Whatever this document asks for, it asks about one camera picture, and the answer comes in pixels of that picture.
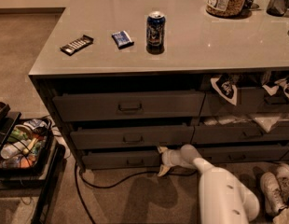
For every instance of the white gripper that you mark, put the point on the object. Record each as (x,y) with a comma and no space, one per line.
(170,159)

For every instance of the grey counter cabinet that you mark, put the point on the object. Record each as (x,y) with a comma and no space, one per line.
(122,78)

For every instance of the black bin of items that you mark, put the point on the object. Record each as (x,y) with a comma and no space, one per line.
(24,146)

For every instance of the dark striped snack bar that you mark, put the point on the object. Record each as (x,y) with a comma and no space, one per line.
(77,45)

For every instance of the blue snack packet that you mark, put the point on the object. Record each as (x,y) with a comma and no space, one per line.
(122,39)

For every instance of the white plastic bag in drawer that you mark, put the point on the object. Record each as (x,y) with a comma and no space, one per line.
(266,121)

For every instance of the black cart frame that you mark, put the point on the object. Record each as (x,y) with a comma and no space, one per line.
(43,185)

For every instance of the large jar of nuts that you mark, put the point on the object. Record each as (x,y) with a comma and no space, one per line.
(224,8)

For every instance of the grey drawer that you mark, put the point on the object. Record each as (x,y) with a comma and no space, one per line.
(243,153)
(128,105)
(146,136)
(247,132)
(249,100)
(122,159)

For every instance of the white sneaker left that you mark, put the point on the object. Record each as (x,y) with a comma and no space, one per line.
(270,187)

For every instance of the blue drink can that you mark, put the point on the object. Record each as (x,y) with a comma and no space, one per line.
(155,28)

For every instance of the white sneaker right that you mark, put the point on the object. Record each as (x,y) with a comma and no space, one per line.
(282,175)

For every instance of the black white chip bag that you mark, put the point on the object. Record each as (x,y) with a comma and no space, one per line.
(225,85)

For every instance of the white sneaker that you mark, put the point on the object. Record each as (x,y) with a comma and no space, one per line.
(270,187)
(282,175)

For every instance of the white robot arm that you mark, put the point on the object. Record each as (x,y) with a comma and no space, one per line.
(223,198)

